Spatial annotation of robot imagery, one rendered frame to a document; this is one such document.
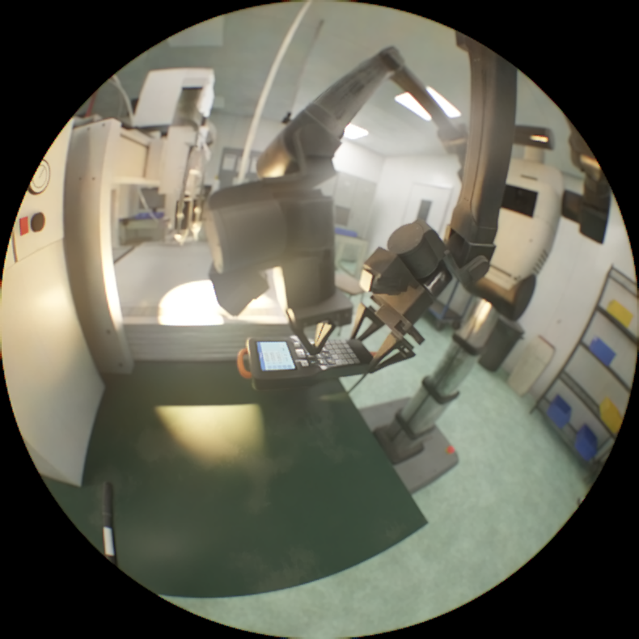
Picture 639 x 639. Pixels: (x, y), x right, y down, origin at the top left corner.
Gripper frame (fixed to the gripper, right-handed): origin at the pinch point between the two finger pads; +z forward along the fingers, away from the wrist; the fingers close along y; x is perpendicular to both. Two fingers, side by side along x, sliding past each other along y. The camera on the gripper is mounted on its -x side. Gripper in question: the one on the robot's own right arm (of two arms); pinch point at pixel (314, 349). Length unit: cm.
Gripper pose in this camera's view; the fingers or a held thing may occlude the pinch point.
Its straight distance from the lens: 31.1
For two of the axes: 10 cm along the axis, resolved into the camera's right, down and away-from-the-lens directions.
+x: 9.4, -2.1, 2.6
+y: 3.3, 5.2, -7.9
